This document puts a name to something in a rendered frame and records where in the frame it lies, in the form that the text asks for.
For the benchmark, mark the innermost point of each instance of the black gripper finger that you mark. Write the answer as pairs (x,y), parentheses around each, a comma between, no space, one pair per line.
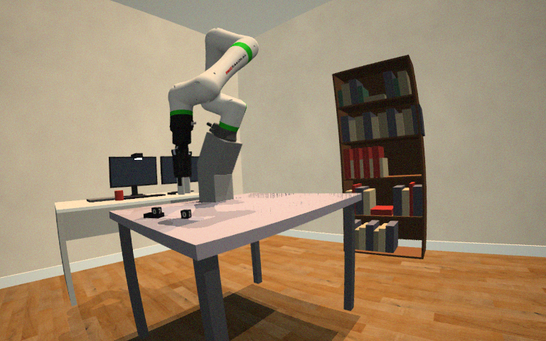
(187,171)
(178,169)

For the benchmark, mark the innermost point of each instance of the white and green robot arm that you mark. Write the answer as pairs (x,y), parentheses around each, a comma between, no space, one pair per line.
(225,54)

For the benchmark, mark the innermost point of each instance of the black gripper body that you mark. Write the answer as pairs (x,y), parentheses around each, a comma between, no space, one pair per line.
(181,138)

